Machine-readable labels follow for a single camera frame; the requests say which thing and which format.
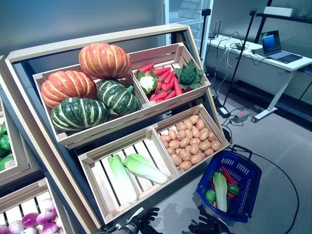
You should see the grey power box red switch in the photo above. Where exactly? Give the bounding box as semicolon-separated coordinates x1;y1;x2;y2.
233;111;250;124

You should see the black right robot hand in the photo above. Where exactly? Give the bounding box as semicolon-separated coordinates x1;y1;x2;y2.
188;209;232;234

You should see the wooden crate with pumpkins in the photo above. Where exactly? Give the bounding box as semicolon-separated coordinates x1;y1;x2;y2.
33;63;152;146

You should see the wooden crate with potatoes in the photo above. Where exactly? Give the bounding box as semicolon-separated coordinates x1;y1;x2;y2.
151;104;230;176

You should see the green striped pumpkin with stem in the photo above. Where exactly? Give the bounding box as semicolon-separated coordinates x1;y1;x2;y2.
97;78;141;116

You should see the glass door refrigerator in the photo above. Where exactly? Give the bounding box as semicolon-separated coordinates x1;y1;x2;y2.
162;0;214;47

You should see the open grey laptop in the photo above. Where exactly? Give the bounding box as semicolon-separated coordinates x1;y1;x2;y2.
252;30;304;64

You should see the long red chili pepper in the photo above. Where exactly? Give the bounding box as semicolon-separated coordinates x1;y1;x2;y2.
221;166;238;185

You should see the long black tripod pole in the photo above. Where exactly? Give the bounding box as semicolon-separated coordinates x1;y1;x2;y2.
223;8;258;108

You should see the white desk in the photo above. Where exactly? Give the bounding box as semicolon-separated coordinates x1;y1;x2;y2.
206;35;312;123

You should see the white box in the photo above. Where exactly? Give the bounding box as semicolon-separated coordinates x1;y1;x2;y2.
263;6;297;18

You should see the wooden crate with carrots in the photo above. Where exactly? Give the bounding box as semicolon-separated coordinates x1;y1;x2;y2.
128;42;211;117

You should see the black router with antennas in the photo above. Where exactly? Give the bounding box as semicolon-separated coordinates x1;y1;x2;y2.
208;19;223;39

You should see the large orange striped pumpkin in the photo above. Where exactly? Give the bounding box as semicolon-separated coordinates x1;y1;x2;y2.
78;42;132;79

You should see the wooden crate with green peppers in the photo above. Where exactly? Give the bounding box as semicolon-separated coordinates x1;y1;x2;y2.
0;97;32;187

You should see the wooden crate with cabbages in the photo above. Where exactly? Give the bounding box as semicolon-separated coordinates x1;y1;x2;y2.
78;126;180;225

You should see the white cauliflower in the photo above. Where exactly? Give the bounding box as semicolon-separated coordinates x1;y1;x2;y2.
135;69;158;95

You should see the napa cabbage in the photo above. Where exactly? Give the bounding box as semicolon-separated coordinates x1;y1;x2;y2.
213;172;229;213
107;154;138;204
123;153;169;185

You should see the green broccoli with leaves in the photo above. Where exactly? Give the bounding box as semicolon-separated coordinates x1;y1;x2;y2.
174;59;205;90

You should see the blue plastic shopping basket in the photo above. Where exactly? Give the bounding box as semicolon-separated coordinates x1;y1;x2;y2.
196;144;263;224

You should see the black floor cable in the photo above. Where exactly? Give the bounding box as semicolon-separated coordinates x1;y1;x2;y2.
251;153;300;234

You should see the wooden tiered display stand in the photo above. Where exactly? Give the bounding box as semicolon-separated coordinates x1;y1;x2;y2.
4;23;231;234

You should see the black metal shelf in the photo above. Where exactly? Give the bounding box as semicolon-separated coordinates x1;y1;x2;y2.
254;0;312;45

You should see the wooden crate with onions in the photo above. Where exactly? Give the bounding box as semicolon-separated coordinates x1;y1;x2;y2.
0;177;64;234

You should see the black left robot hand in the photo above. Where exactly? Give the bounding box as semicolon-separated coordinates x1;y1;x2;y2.
126;206;161;234

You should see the black power adapter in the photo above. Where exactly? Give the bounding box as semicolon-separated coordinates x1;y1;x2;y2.
218;106;231;118

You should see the short black tripod pole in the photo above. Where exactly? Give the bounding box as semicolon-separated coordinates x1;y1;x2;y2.
199;8;212;62

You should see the large green striped pumpkin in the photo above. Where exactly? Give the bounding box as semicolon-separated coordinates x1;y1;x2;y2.
50;97;111;134

